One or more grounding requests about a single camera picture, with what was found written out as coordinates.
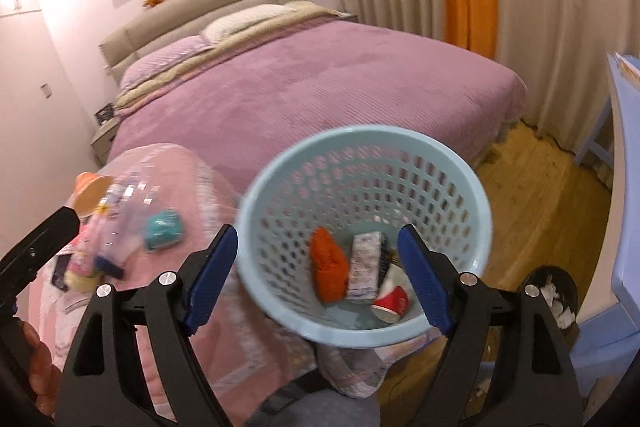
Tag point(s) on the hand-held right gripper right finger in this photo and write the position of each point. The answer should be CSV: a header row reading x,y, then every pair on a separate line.
x,y
422,277

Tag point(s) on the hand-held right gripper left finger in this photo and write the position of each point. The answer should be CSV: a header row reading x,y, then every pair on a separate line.
x,y
212,272

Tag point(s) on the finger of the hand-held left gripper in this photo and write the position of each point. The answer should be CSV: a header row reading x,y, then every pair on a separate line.
x,y
40,244

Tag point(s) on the red and white paper cup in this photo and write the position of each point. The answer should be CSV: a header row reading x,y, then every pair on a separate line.
x,y
395,302

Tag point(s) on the black object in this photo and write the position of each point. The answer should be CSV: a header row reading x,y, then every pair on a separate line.
x,y
60,276

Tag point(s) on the dark snack wrapper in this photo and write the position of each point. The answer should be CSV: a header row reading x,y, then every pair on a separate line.
x,y
388,257

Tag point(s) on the pink packet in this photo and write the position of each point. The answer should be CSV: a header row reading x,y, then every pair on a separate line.
x,y
85,247

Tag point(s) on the yellow sponge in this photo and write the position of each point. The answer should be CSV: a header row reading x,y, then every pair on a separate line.
x,y
77,281

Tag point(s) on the white printed packet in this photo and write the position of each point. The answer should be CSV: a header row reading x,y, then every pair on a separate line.
x,y
362,267

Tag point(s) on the teal wrapper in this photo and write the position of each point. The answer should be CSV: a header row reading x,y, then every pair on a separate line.
x,y
162,229

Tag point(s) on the yellow round lid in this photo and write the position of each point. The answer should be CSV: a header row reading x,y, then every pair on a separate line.
x,y
92,199

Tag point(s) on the dark blue packet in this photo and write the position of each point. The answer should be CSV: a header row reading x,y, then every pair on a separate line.
x,y
109,268

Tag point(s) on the light blue perforated plastic basket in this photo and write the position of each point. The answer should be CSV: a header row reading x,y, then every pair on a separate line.
x,y
360,332

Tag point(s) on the orange wrapper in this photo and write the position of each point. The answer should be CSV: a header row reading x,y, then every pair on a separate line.
x,y
327,267

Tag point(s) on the clear plastic bag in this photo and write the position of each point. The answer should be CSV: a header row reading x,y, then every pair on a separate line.
x,y
132,207

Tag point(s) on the black trash bin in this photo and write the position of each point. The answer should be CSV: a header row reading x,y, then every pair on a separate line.
x,y
535,274

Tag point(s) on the person's left hand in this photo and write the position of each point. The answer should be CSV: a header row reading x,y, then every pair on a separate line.
x,y
37,357

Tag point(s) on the pink elephant print blanket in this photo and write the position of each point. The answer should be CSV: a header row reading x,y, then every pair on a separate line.
x,y
200,187

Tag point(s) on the beige nightstand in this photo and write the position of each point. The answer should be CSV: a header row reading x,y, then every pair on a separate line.
x,y
104,142

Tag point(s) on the person's grey trousers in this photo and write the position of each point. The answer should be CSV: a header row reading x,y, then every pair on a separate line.
x,y
310,409

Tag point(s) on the purple pillow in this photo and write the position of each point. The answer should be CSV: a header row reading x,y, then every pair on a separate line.
x,y
160,62

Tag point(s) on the beige folded quilt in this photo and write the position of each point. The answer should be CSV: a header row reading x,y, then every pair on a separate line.
x,y
230,49

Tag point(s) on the white patterned pillow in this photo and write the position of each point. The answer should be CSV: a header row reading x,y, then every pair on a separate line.
x,y
245,22

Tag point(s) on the beige upholstered headboard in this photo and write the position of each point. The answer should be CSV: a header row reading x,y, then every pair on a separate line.
x,y
200,2

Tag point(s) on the small photo frame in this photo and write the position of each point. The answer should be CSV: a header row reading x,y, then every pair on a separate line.
x,y
104,113

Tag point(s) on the wall switch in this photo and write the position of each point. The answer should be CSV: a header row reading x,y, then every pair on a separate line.
x,y
47,91

